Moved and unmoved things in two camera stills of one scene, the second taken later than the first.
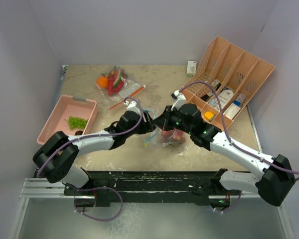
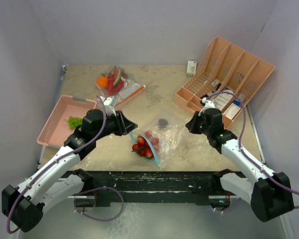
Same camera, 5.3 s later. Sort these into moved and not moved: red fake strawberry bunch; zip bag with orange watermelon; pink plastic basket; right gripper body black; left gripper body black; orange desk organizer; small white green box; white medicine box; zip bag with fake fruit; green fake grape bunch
Moved: zip bag with fake fruit; left gripper body black; right gripper body black; red fake strawberry bunch
Not moved: orange desk organizer; pink plastic basket; green fake grape bunch; zip bag with orange watermelon; small white green box; white medicine box
